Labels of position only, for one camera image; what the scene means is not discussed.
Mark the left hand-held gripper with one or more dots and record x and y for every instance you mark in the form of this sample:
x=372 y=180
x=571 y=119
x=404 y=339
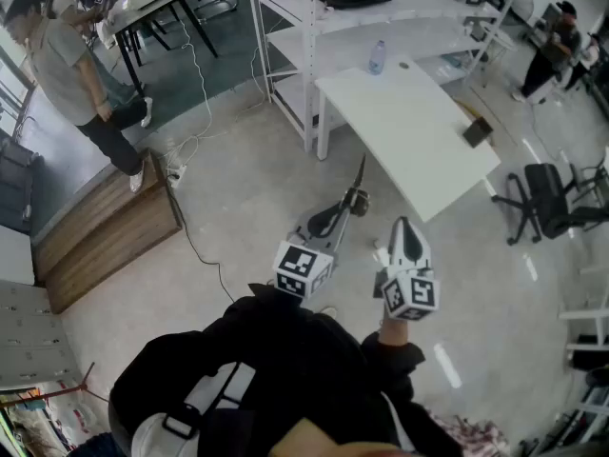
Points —
x=297 y=267

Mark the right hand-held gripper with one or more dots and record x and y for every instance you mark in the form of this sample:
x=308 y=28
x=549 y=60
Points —
x=411 y=298

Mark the person's right forearm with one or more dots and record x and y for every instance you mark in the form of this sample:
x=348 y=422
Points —
x=397 y=333

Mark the person's white shoe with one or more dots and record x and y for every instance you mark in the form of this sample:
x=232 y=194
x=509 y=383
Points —
x=329 y=312

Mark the person's black jacket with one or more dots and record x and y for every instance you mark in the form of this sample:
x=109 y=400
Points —
x=295 y=350

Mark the white table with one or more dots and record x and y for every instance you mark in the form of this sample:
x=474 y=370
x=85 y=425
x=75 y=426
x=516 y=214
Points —
x=409 y=131

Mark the black pen holder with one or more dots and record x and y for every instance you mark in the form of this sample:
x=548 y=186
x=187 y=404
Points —
x=477 y=132

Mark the black office chair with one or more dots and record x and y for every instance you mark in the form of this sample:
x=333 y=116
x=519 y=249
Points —
x=547 y=198

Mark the white power strip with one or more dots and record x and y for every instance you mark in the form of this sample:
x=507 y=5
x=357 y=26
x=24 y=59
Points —
x=177 y=175

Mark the clear plastic water bottle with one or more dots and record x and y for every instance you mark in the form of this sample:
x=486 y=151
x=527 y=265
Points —
x=376 y=60

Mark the white metal shelving unit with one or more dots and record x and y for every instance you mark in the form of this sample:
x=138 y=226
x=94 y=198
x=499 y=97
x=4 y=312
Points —
x=333 y=31

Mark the wooden platform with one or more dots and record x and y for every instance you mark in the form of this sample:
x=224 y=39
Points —
x=104 y=236

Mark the black-legged table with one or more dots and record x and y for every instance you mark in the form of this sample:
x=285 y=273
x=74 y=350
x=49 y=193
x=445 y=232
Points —
x=152 y=3

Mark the grey lockers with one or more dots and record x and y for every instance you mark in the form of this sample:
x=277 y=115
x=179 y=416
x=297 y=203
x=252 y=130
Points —
x=33 y=331

